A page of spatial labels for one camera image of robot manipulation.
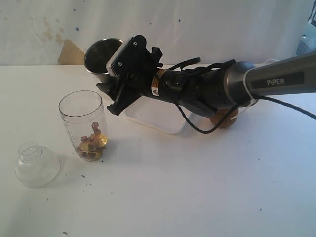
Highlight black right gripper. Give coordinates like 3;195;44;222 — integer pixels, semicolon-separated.
96;47;163;116

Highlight stainless steel cup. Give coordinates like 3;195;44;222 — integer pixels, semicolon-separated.
84;38;123;84

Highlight round wooden bowl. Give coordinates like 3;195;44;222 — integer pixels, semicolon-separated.
209;108;239;129

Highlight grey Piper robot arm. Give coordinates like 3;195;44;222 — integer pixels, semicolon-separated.
97;52;316;117

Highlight clear plastic shaker cup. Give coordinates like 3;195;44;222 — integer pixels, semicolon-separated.
58;90;107;152

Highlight clear dome lid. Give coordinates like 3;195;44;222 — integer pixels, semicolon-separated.
15;142;61;189

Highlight white rectangular tray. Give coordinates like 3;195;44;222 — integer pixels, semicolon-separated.
124;97;187;134

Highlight coins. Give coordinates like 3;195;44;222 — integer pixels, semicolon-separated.
76;122;107;161

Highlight white cable tie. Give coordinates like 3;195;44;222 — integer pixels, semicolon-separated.
238;58;277;114

